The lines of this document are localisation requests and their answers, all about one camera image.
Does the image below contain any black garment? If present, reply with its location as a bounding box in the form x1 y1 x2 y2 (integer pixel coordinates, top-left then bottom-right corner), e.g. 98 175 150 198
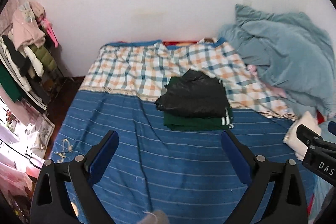
155 69 230 118

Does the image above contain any clothes rack with garments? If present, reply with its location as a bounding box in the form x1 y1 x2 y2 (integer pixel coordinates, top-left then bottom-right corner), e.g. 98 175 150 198
1 1 64 113

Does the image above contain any white pink folded cloth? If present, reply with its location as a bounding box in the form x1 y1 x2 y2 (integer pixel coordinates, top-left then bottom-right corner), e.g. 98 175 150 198
282 111 321 161

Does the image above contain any light blue quilt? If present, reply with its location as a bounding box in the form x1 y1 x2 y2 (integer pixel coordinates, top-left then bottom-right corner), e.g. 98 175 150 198
218 4 335 117

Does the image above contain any blue striped bed sheet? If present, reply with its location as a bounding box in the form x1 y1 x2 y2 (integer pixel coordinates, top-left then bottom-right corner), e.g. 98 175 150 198
51 88 295 223

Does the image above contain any grey shoe toe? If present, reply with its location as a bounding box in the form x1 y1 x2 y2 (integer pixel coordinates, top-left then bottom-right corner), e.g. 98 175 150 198
139 210 169 224

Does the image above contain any green folded garment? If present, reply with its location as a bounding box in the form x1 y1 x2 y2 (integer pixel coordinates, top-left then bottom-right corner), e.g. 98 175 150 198
163 107 234 131

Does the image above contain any plaid checked blanket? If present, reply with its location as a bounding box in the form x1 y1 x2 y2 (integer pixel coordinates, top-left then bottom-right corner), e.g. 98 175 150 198
80 39 297 121

